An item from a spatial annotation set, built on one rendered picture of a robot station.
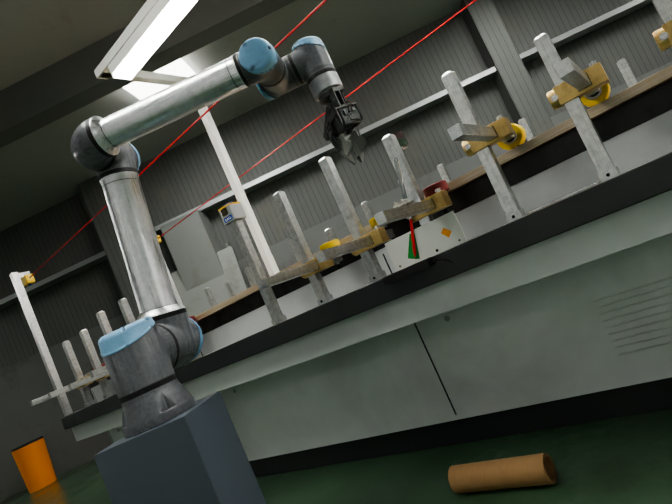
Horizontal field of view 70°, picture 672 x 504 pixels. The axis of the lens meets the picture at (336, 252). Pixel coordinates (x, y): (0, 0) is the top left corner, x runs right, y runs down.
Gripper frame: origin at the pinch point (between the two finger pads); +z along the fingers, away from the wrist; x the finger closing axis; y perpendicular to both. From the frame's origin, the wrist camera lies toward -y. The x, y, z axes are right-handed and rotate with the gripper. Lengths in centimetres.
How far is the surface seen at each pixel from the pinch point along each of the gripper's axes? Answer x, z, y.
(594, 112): 58, 16, 31
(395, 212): -3.0, 19.6, 11.7
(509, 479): 4, 100, -3
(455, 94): 29.5, -5.2, 15.9
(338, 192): 5.5, 1.5, -27.2
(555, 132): 52, 16, 22
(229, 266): 68, -49, -472
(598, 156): 42, 28, 38
